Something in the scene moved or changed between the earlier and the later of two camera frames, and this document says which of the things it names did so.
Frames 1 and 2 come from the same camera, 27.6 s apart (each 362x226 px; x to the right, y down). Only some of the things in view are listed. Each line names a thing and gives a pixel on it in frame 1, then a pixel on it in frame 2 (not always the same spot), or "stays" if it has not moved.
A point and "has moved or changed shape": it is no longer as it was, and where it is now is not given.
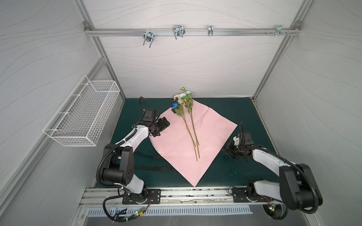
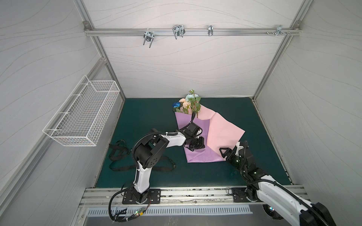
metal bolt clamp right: x=278 y=31 stays
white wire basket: x=81 y=119 stays
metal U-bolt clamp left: x=149 y=36 stays
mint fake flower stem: x=187 y=96 to x=194 y=99
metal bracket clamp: x=210 y=30 stays
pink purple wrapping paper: x=192 y=139 has moved or changed shape
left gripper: x=163 y=125 to x=201 y=144
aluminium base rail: x=114 y=196 stays
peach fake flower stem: x=177 y=98 to x=186 y=106
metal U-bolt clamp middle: x=178 y=30 stays
